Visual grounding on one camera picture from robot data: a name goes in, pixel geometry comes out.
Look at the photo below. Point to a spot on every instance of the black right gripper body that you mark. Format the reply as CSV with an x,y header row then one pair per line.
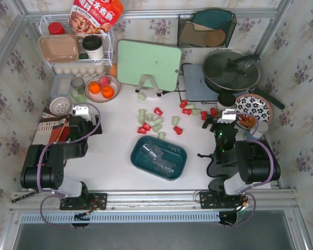
x,y
216,125

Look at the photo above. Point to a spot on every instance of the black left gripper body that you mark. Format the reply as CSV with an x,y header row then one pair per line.
x,y
76,123

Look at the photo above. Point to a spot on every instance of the teal storage basket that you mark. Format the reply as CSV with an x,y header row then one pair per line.
x,y
172,153

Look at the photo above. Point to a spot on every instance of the clear glass cup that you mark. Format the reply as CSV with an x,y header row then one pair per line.
x,y
164,167
151,151

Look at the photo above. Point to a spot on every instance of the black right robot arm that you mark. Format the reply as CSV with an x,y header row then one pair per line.
x,y
236,166

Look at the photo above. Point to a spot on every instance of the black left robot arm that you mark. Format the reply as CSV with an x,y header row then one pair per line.
x,y
43,168

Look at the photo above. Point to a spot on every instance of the white strainer basket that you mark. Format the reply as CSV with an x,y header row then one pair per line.
x,y
59,106

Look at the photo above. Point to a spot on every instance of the green capsule by basket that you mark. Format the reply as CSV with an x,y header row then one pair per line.
x,y
161,135

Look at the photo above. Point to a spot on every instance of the white black-lid coffee cup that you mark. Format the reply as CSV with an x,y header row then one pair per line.
x,y
92,44

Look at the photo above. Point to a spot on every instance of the patterned orange cloth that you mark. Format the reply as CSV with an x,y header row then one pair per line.
x,y
51,128

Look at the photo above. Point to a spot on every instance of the black-lid white jar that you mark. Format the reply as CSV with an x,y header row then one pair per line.
x,y
225,101

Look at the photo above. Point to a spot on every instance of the green glass jar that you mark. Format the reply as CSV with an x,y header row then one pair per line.
x,y
78,90

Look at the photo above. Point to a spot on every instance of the white bottle grey cap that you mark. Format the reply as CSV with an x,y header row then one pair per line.
x,y
256,134

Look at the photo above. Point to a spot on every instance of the floral blue plate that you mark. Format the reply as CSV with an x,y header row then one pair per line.
x,y
255,105

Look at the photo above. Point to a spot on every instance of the orange fruit left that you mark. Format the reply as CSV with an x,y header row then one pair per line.
x,y
94,87

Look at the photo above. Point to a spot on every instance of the orange fruit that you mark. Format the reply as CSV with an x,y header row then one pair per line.
x,y
107,92
94,87

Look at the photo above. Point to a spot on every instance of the fruit bowl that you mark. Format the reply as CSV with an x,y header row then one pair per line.
x,y
98,98

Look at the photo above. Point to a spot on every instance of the orange fruit right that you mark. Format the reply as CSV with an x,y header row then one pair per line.
x,y
107,92

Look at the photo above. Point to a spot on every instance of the red capsule right middle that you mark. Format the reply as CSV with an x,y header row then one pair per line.
x,y
187,111

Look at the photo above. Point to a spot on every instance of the red capsule center right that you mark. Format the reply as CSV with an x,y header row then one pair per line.
x,y
178,130

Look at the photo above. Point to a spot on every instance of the clear food container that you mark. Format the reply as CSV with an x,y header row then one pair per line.
x,y
61,86

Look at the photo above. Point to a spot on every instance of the green capsule center right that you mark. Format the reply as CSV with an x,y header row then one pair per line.
x,y
175,120

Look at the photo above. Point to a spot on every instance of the red capsule by cooker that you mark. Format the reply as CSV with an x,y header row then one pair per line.
x,y
183,104

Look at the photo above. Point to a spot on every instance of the grey induction cooker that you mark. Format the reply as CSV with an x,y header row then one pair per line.
x,y
195,85

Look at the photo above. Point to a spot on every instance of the red apple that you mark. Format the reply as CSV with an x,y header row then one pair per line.
x,y
104,81

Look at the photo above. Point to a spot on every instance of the egg carton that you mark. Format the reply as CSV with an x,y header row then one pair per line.
x,y
83,71

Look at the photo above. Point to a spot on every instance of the red capsule left lower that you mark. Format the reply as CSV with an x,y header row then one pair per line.
x,y
141,130

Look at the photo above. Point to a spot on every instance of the black frying pan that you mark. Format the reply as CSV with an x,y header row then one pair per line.
x,y
229,70

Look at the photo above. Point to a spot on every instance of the orange behind board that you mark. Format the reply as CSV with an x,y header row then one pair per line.
x,y
113,70

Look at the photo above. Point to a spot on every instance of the green capsule near board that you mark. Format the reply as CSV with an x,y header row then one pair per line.
x,y
141,96

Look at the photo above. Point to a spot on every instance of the red capsule center top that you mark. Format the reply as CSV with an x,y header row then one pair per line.
x,y
158,111

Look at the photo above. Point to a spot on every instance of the beige plastic tray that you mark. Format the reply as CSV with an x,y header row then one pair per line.
x,y
63,48

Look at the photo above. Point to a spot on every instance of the green cutting board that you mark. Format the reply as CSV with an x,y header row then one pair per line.
x,y
137,59

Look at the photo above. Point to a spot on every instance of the round cork coaster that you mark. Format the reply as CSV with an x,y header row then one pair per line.
x,y
214,38

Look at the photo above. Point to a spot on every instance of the red lid jar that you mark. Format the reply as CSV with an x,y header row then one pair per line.
x,y
56,28

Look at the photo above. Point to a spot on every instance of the black mesh organizer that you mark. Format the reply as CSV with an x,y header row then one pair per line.
x,y
192,35

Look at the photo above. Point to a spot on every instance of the red snack bag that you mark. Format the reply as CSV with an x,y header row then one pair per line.
x,y
94,16

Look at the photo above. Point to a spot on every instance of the teal plate in organizer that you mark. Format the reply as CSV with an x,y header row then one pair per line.
x,y
217,19

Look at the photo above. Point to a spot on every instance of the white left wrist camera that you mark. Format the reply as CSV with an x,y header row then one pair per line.
x,y
79,110

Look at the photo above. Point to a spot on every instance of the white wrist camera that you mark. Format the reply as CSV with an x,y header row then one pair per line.
x,y
227,116
79,110

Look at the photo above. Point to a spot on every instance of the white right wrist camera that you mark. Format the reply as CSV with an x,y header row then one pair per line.
x,y
227,116

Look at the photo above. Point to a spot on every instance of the white wire rack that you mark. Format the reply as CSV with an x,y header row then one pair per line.
x,y
107,39

